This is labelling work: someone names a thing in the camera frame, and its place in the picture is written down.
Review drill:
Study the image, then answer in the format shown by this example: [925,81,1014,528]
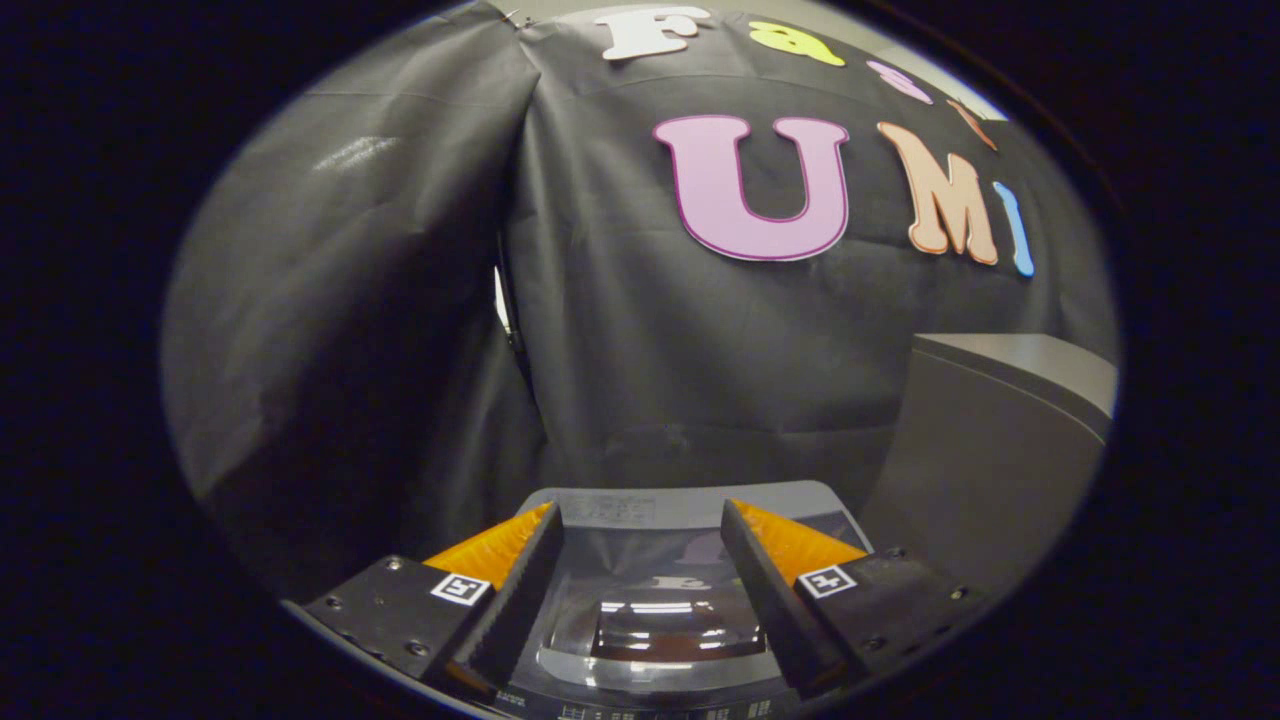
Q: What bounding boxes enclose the grey washing machine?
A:
[490,480,877,720]

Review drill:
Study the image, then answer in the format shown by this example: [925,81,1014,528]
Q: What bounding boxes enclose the black backdrop cloth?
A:
[160,0,1119,601]

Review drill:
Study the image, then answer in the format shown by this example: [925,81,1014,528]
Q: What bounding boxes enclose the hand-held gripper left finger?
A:
[300,501,566,703]

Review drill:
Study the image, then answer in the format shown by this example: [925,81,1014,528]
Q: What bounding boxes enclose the white cabinet with dark top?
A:
[860,333,1118,603]

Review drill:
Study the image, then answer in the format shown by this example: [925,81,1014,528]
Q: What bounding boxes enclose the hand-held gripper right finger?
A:
[719,498,988,700]

